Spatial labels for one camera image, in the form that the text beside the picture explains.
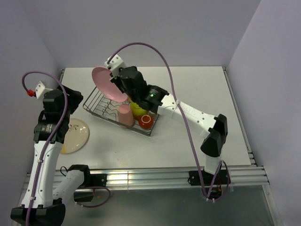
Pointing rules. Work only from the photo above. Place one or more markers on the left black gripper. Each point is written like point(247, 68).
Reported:
point(74, 98)

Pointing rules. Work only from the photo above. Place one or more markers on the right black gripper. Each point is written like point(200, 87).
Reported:
point(116, 81)

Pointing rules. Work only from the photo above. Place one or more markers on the pink plastic plate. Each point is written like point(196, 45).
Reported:
point(101, 77)

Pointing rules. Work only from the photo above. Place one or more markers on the lime green bowl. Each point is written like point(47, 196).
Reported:
point(137, 111)

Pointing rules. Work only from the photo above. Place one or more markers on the pink plastic cup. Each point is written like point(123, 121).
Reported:
point(125, 115)

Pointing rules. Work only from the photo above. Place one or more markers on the cream yellow floral plate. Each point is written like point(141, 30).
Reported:
point(76, 136)

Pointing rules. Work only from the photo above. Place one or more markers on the orange brown ceramic mug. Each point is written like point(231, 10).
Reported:
point(146, 121)

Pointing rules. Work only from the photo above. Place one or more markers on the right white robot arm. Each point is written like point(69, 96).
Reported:
point(214, 129)

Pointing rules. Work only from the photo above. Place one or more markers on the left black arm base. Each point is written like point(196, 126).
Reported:
point(89, 181)

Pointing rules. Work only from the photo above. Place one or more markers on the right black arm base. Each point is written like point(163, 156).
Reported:
point(220, 187)

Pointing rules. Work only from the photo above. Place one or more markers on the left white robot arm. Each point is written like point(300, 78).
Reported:
point(43, 205)

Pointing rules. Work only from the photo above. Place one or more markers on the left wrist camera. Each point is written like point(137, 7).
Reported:
point(39, 91)

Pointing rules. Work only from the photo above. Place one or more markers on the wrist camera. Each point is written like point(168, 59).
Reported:
point(114, 65)
point(39, 91)

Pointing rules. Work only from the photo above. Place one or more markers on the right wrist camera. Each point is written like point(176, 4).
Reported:
point(114, 65)

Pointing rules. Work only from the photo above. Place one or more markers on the metal wire dish rack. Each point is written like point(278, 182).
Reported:
point(102, 107)

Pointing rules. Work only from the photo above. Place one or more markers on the aluminium front rail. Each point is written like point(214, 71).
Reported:
point(169, 178)

